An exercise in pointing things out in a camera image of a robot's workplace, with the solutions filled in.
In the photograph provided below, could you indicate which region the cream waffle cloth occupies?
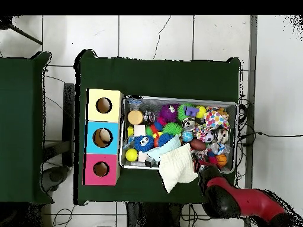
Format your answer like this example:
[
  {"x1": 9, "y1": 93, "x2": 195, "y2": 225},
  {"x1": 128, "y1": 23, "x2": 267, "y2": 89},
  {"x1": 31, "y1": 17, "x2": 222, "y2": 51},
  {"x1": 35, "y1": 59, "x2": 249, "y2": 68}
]
[{"x1": 158, "y1": 143, "x2": 199, "y2": 194}]

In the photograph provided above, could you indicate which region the clear mesh bin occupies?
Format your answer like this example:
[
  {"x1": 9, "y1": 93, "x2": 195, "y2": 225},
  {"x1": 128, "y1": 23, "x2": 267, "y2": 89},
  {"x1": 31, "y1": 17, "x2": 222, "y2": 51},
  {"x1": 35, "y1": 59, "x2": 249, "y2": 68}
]
[{"x1": 120, "y1": 96, "x2": 239, "y2": 174}]

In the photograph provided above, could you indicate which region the wooden box with three holes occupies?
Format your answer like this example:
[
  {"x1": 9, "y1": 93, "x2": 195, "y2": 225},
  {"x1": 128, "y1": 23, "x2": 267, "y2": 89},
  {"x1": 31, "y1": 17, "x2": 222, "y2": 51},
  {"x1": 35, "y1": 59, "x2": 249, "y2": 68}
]
[{"x1": 83, "y1": 87, "x2": 124, "y2": 186}]

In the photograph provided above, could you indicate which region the black silver round toy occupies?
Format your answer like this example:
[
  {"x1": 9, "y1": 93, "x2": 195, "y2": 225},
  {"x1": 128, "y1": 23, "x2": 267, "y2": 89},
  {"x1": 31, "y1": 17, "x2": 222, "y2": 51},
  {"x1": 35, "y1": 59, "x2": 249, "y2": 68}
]
[{"x1": 144, "y1": 110, "x2": 156, "y2": 125}]

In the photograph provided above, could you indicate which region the round wooden disc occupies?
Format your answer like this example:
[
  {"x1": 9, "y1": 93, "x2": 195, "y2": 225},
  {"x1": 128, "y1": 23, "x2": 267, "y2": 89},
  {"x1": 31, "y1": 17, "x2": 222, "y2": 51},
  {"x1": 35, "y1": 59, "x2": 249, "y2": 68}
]
[{"x1": 127, "y1": 109, "x2": 144, "y2": 126}]

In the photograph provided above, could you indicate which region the blue fuzzy ball with eyes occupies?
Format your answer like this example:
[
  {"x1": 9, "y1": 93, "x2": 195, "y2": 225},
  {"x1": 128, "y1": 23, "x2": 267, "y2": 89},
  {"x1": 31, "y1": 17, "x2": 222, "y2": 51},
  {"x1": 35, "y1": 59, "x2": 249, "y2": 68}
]
[{"x1": 134, "y1": 134, "x2": 155, "y2": 153}]

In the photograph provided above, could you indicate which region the purple spiky ball with eyes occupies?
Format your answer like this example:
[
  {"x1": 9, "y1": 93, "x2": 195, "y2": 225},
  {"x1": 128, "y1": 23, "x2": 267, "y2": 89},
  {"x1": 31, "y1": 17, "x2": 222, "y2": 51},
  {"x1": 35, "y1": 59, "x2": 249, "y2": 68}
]
[{"x1": 159, "y1": 105, "x2": 179, "y2": 123}]

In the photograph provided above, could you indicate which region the small green spiky ball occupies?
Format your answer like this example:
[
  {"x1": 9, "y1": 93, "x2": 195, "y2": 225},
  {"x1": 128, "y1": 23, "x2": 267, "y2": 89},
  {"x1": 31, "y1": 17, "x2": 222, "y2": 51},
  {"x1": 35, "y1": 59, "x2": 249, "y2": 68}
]
[{"x1": 162, "y1": 122, "x2": 183, "y2": 137}]

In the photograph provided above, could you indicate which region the mint green knit cloth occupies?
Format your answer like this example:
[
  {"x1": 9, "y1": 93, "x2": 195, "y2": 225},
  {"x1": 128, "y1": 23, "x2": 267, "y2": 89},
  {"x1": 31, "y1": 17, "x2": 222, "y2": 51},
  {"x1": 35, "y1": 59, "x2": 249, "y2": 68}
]
[{"x1": 146, "y1": 134, "x2": 182, "y2": 161}]

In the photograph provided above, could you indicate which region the clear crumpled plastic packet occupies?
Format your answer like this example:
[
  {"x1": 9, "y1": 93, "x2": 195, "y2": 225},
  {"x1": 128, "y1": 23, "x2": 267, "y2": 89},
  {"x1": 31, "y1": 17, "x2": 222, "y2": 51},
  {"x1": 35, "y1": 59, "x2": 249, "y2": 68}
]
[{"x1": 127, "y1": 98, "x2": 144, "y2": 108}]

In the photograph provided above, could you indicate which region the large green spiky ball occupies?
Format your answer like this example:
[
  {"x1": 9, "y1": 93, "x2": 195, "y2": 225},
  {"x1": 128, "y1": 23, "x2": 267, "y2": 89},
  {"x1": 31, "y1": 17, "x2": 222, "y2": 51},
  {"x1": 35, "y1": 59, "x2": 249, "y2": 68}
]
[{"x1": 176, "y1": 103, "x2": 196, "y2": 122}]

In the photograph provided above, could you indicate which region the blue globe ball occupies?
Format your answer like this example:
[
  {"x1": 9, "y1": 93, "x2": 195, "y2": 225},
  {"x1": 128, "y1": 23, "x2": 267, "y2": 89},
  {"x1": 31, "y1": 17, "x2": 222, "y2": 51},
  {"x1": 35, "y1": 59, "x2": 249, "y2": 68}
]
[{"x1": 182, "y1": 130, "x2": 195, "y2": 143}]

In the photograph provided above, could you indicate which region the purple plastic block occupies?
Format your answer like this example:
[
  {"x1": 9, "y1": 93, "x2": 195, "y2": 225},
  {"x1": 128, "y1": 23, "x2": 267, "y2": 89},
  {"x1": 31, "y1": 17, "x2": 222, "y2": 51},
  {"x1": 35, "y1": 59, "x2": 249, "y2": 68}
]
[{"x1": 183, "y1": 106, "x2": 200, "y2": 118}]

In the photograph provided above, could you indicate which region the brown toy football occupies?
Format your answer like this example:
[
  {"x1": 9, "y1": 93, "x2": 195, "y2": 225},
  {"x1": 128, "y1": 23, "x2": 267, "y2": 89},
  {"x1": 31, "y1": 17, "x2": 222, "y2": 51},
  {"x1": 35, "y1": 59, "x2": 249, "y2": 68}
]
[{"x1": 190, "y1": 139, "x2": 208, "y2": 151}]

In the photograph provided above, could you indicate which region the yellow smiley ball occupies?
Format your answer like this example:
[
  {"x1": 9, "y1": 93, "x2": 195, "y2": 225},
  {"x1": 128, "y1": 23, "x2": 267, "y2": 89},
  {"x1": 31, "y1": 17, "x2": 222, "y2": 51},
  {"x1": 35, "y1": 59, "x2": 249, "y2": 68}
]
[{"x1": 196, "y1": 106, "x2": 208, "y2": 119}]

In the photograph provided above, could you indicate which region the polka dot cloth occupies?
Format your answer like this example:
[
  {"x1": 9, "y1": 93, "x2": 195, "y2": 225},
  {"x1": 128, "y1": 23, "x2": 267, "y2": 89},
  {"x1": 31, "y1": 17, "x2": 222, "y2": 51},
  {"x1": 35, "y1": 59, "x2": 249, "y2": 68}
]
[{"x1": 204, "y1": 109, "x2": 231, "y2": 131}]

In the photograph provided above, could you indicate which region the small orange basketball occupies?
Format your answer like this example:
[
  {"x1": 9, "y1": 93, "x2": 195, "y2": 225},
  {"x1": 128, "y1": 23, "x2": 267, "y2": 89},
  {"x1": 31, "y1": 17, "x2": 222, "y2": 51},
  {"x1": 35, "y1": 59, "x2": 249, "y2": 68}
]
[{"x1": 215, "y1": 154, "x2": 228, "y2": 167}]

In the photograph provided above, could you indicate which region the green cloth side table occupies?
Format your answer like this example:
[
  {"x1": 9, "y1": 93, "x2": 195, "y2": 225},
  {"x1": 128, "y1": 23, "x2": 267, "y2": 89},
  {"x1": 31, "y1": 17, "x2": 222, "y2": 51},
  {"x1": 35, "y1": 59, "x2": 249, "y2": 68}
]
[{"x1": 0, "y1": 51, "x2": 53, "y2": 205}]

